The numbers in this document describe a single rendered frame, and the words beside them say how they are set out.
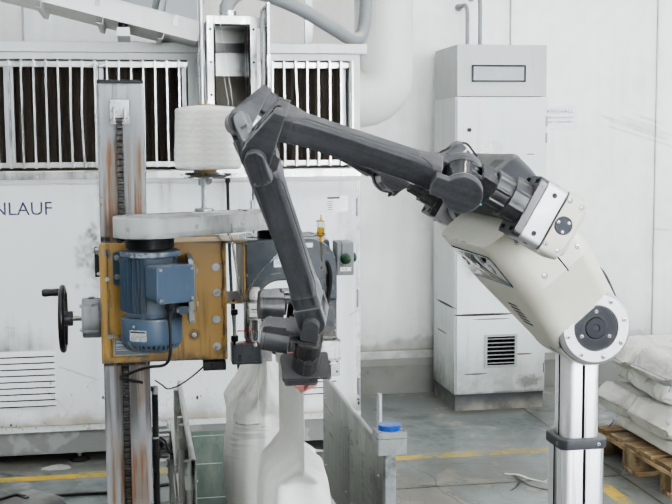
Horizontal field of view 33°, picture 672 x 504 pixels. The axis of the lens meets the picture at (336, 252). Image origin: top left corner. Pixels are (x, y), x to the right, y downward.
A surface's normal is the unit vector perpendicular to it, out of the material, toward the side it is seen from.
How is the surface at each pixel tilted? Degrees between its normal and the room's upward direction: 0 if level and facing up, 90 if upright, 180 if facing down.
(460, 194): 116
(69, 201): 90
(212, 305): 90
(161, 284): 90
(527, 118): 90
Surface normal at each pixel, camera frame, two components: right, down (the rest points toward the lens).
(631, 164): 0.17, 0.09
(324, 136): -0.08, 0.48
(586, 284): 0.50, 0.49
